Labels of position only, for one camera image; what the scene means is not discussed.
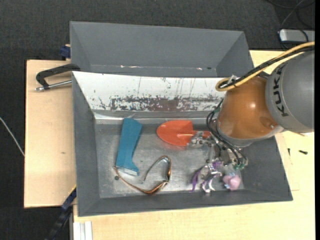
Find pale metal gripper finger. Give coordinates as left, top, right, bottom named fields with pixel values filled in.
left=201, top=163, right=222, bottom=193
left=186, top=131, right=212, bottom=147

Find purple and white toy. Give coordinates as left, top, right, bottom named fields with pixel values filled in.
left=190, top=159, right=224, bottom=194

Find pink toy animal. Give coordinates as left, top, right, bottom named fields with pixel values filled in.
left=222, top=173, right=242, bottom=192

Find orange toy shovel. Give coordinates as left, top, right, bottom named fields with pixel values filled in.
left=156, top=120, right=212, bottom=147

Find brown sunglasses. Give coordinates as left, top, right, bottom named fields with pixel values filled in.
left=113, top=155, right=173, bottom=196

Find blue flat box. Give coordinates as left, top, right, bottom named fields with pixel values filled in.
left=115, top=117, right=144, bottom=177

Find grey metal bin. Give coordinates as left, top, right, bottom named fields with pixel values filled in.
left=69, top=20, right=294, bottom=217

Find pale brown flat board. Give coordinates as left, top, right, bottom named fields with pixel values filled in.
left=23, top=58, right=77, bottom=209

